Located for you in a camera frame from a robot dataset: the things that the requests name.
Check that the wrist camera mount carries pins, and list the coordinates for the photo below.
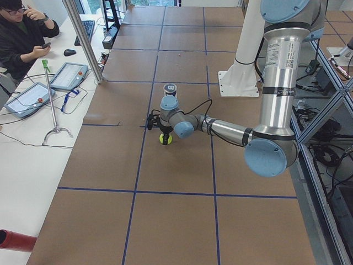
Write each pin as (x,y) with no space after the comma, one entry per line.
(153,119)

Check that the black computer mouse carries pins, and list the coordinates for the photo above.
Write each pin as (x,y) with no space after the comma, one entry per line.
(69,52)

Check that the black keyboard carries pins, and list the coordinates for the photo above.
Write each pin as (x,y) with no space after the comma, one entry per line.
(89,30)

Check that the aluminium frame post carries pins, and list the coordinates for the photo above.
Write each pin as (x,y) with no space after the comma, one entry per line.
(75,18)

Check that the yellow tennis ball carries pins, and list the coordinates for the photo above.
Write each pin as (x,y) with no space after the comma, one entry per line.
(165,139)

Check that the red cylinder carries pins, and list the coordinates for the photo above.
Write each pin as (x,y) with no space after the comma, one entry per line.
(17,242)

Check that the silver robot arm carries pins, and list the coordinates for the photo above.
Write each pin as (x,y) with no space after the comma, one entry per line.
(265,66)

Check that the seated person in black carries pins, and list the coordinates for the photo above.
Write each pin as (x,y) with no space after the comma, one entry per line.
(23,31)

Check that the teach pendant tablet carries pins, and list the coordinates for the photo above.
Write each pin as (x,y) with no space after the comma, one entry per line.
(68,76)
(29,101)

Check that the blue lanyard badge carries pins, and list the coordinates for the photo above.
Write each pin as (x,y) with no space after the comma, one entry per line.
(71,94)

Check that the metal reacher grabber tool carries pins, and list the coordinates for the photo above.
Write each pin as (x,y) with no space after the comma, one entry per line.
(56,128)

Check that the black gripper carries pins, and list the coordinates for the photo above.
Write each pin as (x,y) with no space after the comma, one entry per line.
(165,129)

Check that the tennis ball can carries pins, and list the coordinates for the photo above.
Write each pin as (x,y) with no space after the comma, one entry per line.
(170,89)

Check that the near teach pendant tablet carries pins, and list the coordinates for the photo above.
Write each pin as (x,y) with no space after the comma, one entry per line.
(29,101)

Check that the far teach pendant tablet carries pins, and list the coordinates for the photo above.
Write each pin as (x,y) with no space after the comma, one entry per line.
(68,76)

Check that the white pedestal column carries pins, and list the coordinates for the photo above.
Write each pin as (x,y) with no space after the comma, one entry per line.
(240,79)

